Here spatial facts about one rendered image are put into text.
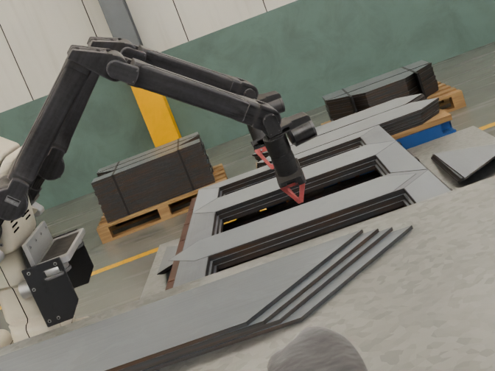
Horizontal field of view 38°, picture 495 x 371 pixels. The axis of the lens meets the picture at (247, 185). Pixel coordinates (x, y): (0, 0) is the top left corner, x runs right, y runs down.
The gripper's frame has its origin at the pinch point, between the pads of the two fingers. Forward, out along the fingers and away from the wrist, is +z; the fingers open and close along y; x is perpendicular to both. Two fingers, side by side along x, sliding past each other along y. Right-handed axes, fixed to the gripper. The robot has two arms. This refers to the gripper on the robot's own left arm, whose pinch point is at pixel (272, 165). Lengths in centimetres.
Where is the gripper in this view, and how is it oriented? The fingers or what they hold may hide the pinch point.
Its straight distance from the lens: 222.3
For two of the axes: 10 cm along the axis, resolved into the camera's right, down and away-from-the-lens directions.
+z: 3.7, 9.3, 0.0
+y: 1.1, -0.4, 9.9
